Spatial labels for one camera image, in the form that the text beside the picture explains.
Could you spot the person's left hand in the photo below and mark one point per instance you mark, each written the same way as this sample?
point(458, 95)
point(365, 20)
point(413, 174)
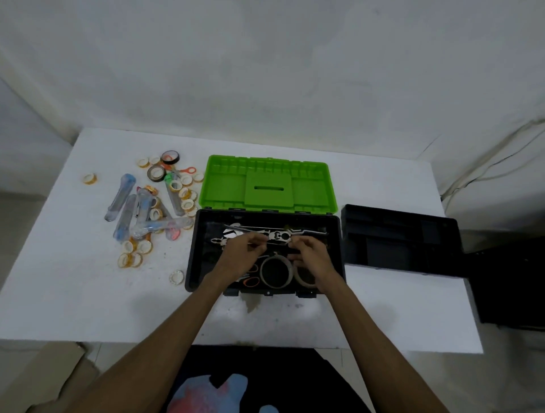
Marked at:
point(238, 259)

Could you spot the person's right hand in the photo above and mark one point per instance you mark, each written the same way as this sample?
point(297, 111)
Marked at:
point(317, 264)

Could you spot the blue orange scissors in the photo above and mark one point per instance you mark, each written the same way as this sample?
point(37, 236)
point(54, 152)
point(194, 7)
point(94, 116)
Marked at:
point(245, 278)

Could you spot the clear packing tape roll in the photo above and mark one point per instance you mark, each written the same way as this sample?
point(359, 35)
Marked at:
point(303, 281)

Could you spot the white masking tape roll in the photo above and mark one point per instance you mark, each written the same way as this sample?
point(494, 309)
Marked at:
point(262, 272)

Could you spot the black toolbox with green lid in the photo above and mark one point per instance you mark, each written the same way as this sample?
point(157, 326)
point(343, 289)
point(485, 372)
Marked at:
point(225, 187)

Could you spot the pile of small tape rolls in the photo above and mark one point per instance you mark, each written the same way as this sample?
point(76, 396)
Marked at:
point(187, 205)

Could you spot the green utility knife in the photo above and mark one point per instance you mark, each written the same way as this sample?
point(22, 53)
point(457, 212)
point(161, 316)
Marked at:
point(174, 198)

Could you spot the black toolbox tray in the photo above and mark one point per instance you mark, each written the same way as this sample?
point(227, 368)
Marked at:
point(404, 242)

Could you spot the orange handled scissors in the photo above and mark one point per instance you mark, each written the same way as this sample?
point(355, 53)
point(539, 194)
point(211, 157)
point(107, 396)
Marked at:
point(187, 170)

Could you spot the dark tape roll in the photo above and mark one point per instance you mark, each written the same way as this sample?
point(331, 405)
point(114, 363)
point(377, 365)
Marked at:
point(150, 173)

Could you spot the black tape roll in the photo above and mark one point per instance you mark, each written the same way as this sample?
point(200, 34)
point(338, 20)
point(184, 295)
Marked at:
point(164, 159)

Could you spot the lone small yellow tape roll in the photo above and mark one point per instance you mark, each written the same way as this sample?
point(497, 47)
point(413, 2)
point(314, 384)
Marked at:
point(86, 180)

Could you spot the person's right forearm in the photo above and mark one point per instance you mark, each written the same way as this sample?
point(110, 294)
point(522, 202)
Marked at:
point(383, 353)

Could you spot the person's left forearm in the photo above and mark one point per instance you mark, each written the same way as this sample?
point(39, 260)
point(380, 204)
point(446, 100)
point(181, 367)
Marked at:
point(149, 349)

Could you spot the person's black clothing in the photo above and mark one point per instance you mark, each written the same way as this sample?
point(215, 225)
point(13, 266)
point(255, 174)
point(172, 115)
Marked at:
point(276, 374)

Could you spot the brown cardboard piece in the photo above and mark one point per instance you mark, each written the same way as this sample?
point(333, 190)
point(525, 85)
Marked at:
point(38, 374)

